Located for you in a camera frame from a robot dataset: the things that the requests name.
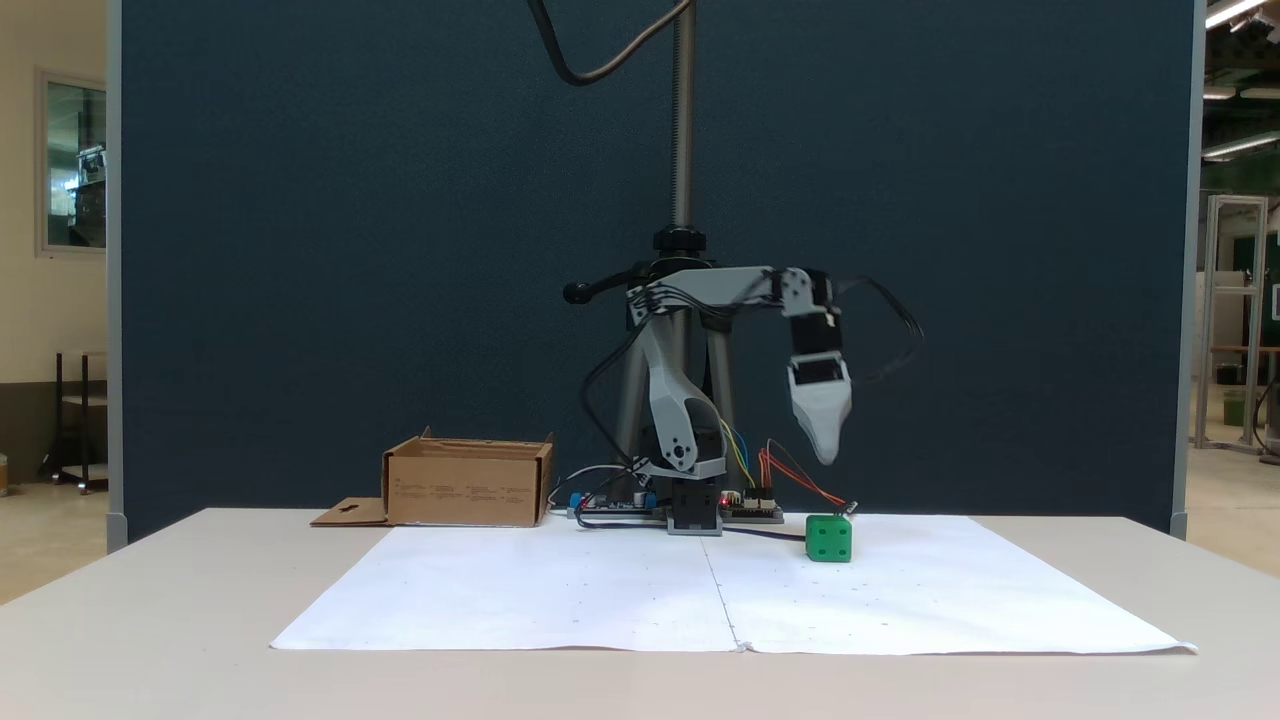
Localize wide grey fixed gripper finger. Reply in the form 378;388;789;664
789;379;854;468

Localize green die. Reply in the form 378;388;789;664
806;514;854;564

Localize circuit board with white connectors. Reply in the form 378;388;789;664
720;490;786;525

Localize white paper sheet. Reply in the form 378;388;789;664
700;514;1199;657
270;524;742;654

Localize circuit board with blue terminals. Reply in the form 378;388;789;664
566;488;668;522

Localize black and silver tripod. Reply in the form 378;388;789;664
563;0;742;506

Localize brown cardboard box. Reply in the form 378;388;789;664
310;427;557;529

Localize ceiling strip light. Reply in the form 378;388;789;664
1203;130;1280;162
1204;0;1269;30

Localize dark blue partition panel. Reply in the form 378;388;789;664
106;0;1207;549

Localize black metal cart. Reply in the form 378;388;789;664
38;349;109;497

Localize grey framed window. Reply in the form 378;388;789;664
35;68;109;260

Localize orange and red wires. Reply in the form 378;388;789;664
757;438;853;513

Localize yellow and blue wires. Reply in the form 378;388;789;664
720;418;759;493

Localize black gripper wire loop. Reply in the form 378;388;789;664
836;276;925;389

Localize black cable on table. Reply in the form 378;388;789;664
720;502;860;544

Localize thick black hanging cable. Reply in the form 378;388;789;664
527;0;696;88

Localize aluminium profile frame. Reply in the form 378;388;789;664
1194;194;1272;457

